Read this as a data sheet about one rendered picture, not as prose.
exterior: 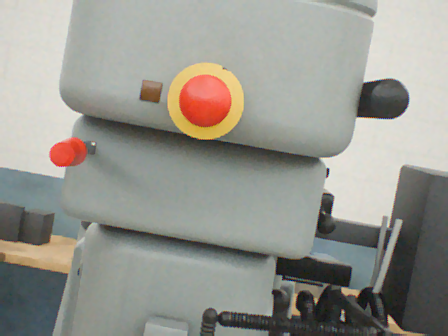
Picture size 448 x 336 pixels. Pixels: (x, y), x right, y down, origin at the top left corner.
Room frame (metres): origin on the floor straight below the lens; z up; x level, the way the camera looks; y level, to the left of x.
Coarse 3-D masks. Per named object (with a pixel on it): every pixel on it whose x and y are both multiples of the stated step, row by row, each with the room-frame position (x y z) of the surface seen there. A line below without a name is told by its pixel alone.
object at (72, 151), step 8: (56, 144) 0.68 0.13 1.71; (64, 144) 0.68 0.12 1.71; (72, 144) 0.69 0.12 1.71; (80, 144) 0.72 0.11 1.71; (88, 144) 0.79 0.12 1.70; (96, 144) 0.82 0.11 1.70; (56, 152) 0.68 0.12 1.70; (64, 152) 0.68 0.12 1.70; (72, 152) 0.68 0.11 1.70; (80, 152) 0.71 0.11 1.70; (88, 152) 0.79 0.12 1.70; (56, 160) 0.68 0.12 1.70; (64, 160) 0.68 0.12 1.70; (72, 160) 0.68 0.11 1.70; (80, 160) 0.71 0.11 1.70
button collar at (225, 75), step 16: (208, 64) 0.71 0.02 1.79; (176, 80) 0.71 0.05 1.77; (224, 80) 0.71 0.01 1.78; (176, 96) 0.71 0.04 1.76; (240, 96) 0.71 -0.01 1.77; (176, 112) 0.71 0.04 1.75; (240, 112) 0.71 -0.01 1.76; (192, 128) 0.71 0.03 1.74; (208, 128) 0.71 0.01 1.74; (224, 128) 0.71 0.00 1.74
